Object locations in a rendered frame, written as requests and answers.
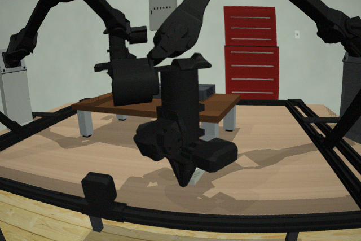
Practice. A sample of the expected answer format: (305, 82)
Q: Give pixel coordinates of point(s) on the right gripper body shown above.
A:
(209, 156)

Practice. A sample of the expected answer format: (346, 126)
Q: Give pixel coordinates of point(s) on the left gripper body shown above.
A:
(115, 52)

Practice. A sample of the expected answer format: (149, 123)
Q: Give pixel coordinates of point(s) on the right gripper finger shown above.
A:
(186, 169)
(174, 165)

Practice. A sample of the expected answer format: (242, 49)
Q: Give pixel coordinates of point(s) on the brown wooden stand with grey legs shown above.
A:
(217, 107)

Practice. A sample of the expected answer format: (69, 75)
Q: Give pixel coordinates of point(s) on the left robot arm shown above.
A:
(117, 27)

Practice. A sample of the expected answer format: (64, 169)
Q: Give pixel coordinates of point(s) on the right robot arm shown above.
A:
(135, 81)

